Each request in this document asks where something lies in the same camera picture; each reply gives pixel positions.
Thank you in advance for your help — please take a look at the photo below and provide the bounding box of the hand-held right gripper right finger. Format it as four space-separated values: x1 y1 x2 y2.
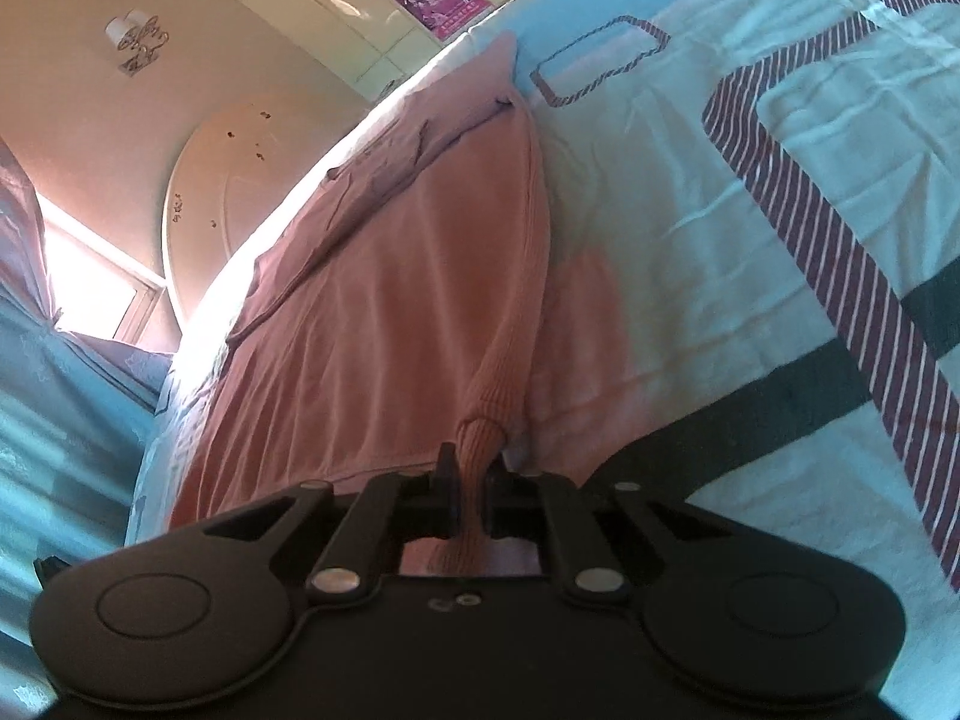
484 457 721 605

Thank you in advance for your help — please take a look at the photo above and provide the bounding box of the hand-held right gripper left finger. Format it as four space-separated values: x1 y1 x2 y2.
202 442 460 607

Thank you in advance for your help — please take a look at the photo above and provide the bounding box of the pink long-sleeved sweater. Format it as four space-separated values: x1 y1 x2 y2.
169 30 556 578

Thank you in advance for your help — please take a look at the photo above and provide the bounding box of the cream rounded headboard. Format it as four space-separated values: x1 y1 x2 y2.
161 97 376 331

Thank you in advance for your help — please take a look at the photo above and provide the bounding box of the blue patterned bed sheet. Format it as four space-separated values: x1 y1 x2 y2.
124 0 960 593

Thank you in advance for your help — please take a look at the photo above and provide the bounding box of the blue curtain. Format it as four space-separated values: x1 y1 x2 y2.
0 139 173 698

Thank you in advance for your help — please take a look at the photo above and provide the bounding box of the window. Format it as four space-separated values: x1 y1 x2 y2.
34 195 166 353

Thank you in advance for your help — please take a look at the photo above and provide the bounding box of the wall lamp with white shades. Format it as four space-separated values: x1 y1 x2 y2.
105 10 170 77

